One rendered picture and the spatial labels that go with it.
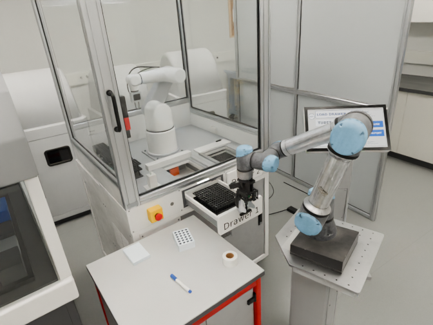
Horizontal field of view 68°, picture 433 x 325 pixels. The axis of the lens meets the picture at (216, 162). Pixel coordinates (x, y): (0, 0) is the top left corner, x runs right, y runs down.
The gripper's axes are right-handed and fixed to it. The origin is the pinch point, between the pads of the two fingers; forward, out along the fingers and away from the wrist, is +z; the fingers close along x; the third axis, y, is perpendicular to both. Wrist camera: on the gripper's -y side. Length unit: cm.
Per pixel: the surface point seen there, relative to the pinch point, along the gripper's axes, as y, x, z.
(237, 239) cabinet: -37, 24, 53
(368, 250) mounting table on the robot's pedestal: 48, 35, 15
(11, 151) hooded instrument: -10, -85, -56
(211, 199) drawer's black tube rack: -21.3, -4.7, 1.1
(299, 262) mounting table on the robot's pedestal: 31.7, 5.3, 14.7
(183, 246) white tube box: -10.2, -30.4, 11.7
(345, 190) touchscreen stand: -4, 99, 30
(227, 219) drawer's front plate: -1.3, -9.5, 1.4
